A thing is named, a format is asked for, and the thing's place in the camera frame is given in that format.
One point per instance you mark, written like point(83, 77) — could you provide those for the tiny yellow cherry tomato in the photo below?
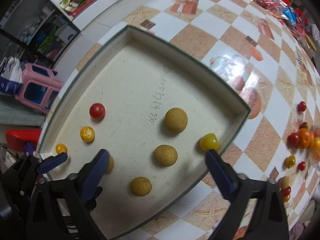
point(61, 148)

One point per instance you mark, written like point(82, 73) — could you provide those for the orange tomato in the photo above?
point(306, 138)

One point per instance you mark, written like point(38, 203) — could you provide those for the purple toy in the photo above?
point(28, 147)

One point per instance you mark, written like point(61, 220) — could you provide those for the large yellow cherry tomato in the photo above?
point(209, 142)

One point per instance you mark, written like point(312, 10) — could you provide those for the red cherry tomato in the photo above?
point(301, 106)
point(285, 191)
point(97, 110)
point(301, 166)
point(293, 140)

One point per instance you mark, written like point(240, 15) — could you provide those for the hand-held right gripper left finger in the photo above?
point(95, 172)

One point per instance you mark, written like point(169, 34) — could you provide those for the white cardboard box tray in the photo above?
point(137, 80)

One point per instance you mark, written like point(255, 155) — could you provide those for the pink plastic stool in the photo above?
point(37, 76)

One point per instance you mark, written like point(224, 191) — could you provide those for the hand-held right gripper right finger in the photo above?
point(220, 172)

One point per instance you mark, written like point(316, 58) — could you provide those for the black glass cabinet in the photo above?
point(30, 25)

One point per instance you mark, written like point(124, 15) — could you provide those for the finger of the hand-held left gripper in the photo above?
point(52, 162)

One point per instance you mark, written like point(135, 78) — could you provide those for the dark brown cherry tomato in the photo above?
point(304, 125)

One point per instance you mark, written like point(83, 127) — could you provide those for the red plastic stool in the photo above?
point(22, 135)

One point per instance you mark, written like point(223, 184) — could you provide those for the white printed bags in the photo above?
point(10, 72)

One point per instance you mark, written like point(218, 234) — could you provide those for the tan longan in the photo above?
point(140, 186)
point(284, 182)
point(165, 155)
point(111, 165)
point(175, 120)

